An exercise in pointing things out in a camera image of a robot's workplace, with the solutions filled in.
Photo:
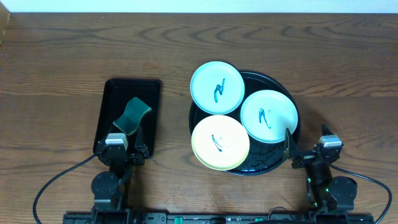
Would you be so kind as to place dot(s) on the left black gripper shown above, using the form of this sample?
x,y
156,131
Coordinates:
x,y
131,155

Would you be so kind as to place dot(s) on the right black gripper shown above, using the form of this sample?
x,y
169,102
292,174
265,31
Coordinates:
x,y
291,148

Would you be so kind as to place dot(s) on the green scrubbing sponge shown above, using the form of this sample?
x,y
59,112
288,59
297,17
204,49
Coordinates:
x,y
130,120

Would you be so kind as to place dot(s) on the yellow plate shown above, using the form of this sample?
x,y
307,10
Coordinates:
x,y
220,142

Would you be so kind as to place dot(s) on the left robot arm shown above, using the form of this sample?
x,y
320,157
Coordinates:
x,y
110,188

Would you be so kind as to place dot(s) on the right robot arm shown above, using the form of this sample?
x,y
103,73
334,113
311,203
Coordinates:
x,y
330,194

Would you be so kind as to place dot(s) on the black rectangular tray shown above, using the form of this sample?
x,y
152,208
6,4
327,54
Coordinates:
x,y
117,92

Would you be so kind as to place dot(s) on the round black serving tray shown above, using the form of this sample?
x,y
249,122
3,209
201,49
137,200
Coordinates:
x,y
262,157

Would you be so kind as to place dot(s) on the light blue plate right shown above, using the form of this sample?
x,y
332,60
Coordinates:
x,y
266,114

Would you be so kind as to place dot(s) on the light blue plate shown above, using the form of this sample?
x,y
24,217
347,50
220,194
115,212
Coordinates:
x,y
217,87
266,114

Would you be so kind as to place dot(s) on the light blue plate top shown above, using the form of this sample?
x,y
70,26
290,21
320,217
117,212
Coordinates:
x,y
217,87

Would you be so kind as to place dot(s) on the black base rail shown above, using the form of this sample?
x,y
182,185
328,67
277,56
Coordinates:
x,y
163,218

